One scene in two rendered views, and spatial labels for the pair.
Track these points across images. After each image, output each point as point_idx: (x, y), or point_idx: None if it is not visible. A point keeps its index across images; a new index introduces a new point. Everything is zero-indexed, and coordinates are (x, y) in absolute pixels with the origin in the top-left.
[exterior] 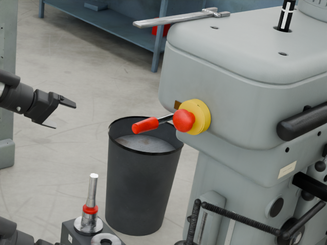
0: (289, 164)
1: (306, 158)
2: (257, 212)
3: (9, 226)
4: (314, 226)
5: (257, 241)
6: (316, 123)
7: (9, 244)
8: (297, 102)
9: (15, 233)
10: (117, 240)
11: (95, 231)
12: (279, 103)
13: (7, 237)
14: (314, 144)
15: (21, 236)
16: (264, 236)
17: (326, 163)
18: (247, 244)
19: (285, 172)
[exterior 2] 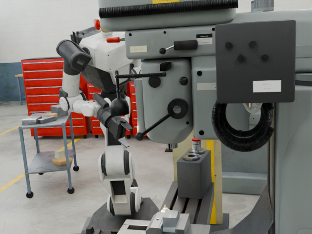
0: (139, 45)
1: (159, 47)
2: (144, 82)
3: (103, 102)
4: (210, 115)
5: (149, 103)
6: (119, 10)
7: (101, 110)
8: (118, 3)
9: (108, 108)
10: (197, 156)
11: (194, 152)
12: (104, 2)
13: (102, 107)
14: (164, 39)
15: (109, 110)
16: (154, 102)
17: (201, 64)
18: (146, 105)
19: (137, 50)
